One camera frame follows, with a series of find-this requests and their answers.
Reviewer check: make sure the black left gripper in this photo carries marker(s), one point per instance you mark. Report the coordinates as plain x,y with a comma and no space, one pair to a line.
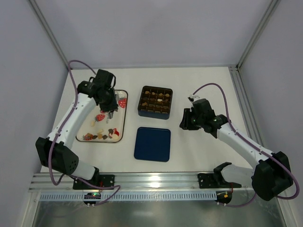
113,106

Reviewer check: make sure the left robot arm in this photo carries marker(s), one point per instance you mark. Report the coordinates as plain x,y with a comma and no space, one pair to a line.
55,152

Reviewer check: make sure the aluminium frame post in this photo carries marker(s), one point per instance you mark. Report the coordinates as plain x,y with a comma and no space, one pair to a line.
42,20
273,4

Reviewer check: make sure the white rectangular chocolate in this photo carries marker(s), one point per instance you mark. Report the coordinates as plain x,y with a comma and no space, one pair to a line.
100,130

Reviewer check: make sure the white strawberry print tray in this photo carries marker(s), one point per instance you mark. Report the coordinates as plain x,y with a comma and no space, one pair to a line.
102,122

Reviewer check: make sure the slotted grey cable duct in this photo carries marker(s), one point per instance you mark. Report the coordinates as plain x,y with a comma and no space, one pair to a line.
133,196

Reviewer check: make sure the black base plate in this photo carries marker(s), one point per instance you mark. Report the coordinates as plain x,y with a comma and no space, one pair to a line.
101,181
214,180

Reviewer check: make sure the aluminium mounting rail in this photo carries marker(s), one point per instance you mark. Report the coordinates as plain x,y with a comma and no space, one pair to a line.
165,180

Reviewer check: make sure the silver metal tongs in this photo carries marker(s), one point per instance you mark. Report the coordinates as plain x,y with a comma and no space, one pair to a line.
110,114

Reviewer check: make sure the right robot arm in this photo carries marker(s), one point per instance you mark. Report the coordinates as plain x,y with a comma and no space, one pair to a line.
269,172

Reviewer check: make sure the left aluminium frame post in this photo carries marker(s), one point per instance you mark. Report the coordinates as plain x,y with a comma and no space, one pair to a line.
42,20

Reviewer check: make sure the navy blue tin lid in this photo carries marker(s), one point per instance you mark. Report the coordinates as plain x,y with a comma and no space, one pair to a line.
152,144

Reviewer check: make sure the left controller board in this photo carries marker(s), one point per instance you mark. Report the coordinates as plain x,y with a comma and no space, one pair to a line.
92,199

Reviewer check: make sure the controller board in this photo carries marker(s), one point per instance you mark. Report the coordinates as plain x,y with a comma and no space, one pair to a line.
223,197
92,199

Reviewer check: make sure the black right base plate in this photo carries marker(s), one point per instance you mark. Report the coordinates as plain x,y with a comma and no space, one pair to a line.
214,180

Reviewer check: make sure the navy blue chocolate tin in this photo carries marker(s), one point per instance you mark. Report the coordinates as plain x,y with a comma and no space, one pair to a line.
155,102

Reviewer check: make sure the right controller board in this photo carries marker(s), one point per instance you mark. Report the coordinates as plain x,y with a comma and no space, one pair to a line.
223,197

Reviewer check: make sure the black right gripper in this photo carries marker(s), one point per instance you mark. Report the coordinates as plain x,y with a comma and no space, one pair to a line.
185,124

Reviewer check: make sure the right aluminium frame post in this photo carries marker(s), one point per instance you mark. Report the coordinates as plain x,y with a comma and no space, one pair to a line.
273,4

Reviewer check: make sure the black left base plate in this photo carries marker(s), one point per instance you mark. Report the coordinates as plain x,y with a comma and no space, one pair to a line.
101,181

